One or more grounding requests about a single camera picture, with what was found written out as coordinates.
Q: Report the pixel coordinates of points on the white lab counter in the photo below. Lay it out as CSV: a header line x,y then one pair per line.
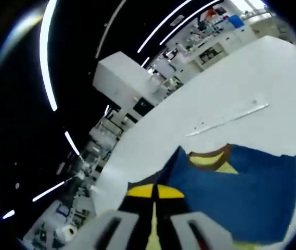
x,y
231,39

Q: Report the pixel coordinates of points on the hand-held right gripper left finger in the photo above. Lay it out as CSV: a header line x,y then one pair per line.
x,y
123,224

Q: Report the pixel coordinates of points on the black cabinet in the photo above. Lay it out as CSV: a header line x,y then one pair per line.
x,y
142,106

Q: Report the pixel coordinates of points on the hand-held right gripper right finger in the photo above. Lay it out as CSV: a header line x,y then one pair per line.
x,y
189,226

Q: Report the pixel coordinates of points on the blue plastic bin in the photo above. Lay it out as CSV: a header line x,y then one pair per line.
x,y
236,20

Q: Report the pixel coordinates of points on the white paper roll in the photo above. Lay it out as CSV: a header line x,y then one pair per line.
x,y
68,232

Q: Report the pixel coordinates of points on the white ceiling light strip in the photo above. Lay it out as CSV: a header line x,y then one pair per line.
x,y
186,28
71,142
45,57
173,20
8,214
47,192

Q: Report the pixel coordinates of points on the yellow and blue garment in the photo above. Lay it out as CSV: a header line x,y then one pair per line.
x,y
241,195

